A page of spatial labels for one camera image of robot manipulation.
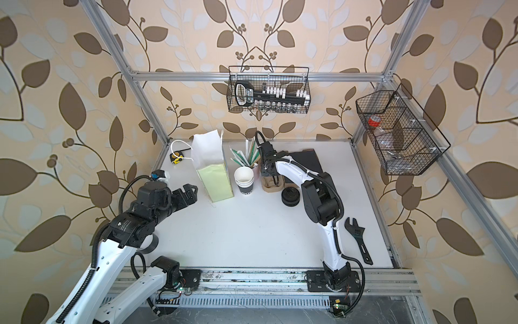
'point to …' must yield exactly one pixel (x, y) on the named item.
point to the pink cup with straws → (251, 158)
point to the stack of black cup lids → (290, 196)
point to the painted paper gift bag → (211, 165)
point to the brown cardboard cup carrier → (268, 185)
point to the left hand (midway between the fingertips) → (184, 190)
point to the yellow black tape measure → (175, 160)
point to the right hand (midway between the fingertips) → (270, 170)
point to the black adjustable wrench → (357, 231)
